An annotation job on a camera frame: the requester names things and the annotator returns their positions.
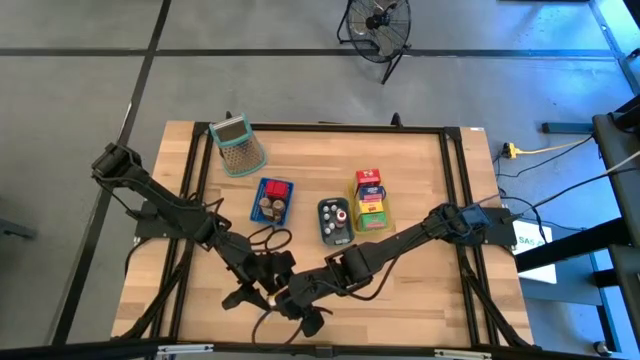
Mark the grey-teal plastic basket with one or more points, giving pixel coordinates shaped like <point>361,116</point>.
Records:
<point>345,237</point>

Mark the brown glass spice jar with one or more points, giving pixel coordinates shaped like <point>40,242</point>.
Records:
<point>265,203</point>

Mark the teal-framed metal box grater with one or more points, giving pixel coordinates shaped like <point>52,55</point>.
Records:
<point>242,152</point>

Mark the black floor fan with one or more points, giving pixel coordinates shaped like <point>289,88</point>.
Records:
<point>372,22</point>

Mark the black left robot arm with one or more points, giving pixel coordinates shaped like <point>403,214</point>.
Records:
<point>170,205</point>

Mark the yellow plastic basket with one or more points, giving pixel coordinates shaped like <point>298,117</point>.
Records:
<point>352,200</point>

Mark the black caster wheel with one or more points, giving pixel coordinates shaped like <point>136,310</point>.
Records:
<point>602,347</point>

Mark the blue plastic basket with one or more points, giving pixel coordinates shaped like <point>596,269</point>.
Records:
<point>256,210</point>

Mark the green packaged sponge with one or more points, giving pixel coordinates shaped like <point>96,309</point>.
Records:
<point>374,221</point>

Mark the white printed sign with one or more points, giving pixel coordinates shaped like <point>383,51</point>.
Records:
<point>545,274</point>

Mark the blue metal bar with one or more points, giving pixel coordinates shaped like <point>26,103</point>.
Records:
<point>567,128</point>

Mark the red spice jar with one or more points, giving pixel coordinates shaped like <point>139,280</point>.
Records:
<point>276,189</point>

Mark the black aluminium table frame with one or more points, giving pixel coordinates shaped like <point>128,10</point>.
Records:
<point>320,127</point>

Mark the red bottle with white cap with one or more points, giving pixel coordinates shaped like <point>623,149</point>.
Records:
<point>341,216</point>

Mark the blue Frosted Flakes box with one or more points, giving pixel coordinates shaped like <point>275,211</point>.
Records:
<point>372,193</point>

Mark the black rig beam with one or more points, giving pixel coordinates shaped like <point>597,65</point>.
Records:
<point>100,350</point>

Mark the red Froot Loops box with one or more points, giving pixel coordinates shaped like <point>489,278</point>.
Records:
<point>368,177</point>

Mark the small clear glass jar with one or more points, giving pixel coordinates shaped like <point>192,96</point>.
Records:
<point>279,206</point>

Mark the dark grey side table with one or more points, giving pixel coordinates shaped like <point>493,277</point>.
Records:
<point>617,165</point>

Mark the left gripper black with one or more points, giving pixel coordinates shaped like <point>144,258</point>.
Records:
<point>265,270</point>

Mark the yellow Corn Pops box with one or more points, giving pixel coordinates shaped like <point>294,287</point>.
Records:
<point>371,206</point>

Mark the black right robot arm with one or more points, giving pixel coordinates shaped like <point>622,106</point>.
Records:
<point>390,245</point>

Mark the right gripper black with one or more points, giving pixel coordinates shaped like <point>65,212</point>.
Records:
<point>305,290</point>

